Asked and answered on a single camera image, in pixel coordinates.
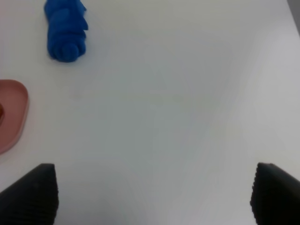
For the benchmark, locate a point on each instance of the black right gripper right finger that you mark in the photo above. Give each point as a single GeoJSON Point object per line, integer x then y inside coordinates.
{"type": "Point", "coordinates": [275, 198]}

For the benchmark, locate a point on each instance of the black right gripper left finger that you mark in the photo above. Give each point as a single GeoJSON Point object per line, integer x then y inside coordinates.
{"type": "Point", "coordinates": [31, 200]}

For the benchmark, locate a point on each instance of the red drink can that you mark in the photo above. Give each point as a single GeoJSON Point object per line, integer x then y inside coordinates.
{"type": "Point", "coordinates": [1, 113]}

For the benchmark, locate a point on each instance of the pink plastic tray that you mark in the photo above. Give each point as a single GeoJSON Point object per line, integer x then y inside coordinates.
{"type": "Point", "coordinates": [14, 99]}

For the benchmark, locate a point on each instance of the blue crumpled cloth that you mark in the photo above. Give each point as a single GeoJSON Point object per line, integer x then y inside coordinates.
{"type": "Point", "coordinates": [66, 29]}

